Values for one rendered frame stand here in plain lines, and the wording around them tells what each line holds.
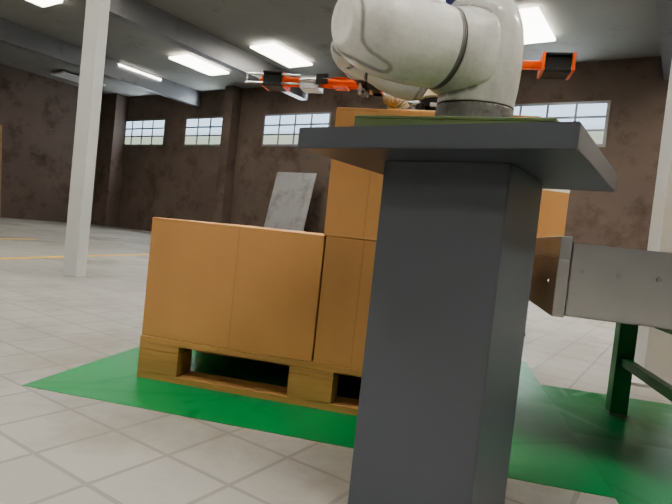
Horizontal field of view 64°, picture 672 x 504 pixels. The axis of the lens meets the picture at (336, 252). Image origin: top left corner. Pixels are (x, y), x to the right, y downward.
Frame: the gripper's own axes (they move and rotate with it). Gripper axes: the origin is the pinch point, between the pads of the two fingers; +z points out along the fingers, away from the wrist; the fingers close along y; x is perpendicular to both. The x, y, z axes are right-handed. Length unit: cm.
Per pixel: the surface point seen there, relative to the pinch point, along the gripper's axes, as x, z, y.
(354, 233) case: 4, -21, 51
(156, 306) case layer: -60, -21, 82
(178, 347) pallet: -50, -22, 95
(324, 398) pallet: 1, -22, 103
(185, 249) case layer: -51, -21, 62
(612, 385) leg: 97, 28, 97
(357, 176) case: 3.5, -20.9, 33.4
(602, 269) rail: 72, -36, 53
